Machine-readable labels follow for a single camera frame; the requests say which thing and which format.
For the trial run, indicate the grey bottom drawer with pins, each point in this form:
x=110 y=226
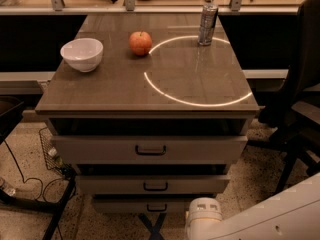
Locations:
x=155 y=205

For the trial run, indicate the grey drawer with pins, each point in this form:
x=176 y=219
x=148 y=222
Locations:
x=155 y=205
x=152 y=184
x=152 y=150

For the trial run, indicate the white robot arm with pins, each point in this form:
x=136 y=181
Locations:
x=293 y=214

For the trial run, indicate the grey middle drawer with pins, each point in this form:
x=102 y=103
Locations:
x=152 y=184

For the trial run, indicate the grey top drawer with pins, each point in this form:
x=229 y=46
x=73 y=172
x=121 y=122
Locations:
x=152 y=150

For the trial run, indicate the blue cross floor tape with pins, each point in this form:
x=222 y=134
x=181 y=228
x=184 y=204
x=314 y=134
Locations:
x=153 y=228

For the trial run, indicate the black office chair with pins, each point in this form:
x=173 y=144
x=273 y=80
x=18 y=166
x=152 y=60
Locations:
x=293 y=111

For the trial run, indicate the red apple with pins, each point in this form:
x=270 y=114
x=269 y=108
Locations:
x=140 y=43

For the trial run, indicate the white ceramic bowl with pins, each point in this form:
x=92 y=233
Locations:
x=83 y=54

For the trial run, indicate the black stand left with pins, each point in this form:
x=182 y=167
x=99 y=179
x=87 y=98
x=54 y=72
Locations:
x=46 y=206

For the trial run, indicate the wire mesh basket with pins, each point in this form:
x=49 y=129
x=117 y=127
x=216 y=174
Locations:
x=52 y=159

